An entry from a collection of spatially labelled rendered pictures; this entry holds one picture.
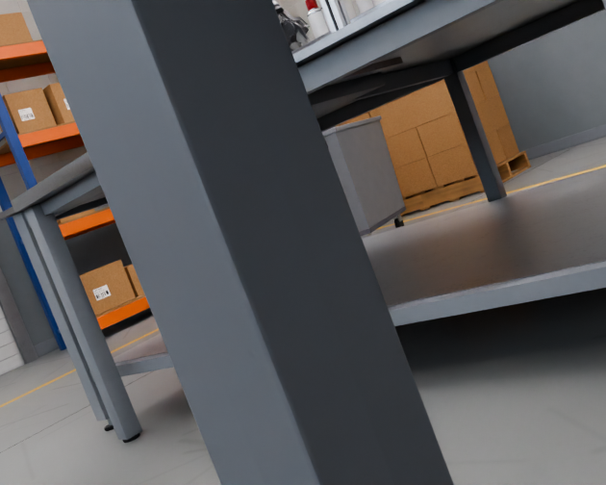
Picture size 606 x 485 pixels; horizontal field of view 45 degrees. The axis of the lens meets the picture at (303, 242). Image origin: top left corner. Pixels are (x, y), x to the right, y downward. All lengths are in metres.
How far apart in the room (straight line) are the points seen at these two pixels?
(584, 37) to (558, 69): 0.35
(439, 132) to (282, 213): 5.56
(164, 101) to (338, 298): 0.07
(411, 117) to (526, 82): 1.50
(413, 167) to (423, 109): 0.48
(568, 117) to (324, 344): 6.70
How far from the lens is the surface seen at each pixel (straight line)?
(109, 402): 2.40
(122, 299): 5.82
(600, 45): 6.70
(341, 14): 2.15
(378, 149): 5.01
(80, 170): 1.99
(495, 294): 1.56
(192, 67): 0.20
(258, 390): 0.21
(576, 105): 6.84
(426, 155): 5.86
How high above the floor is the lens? 0.57
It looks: 5 degrees down
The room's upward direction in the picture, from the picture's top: 21 degrees counter-clockwise
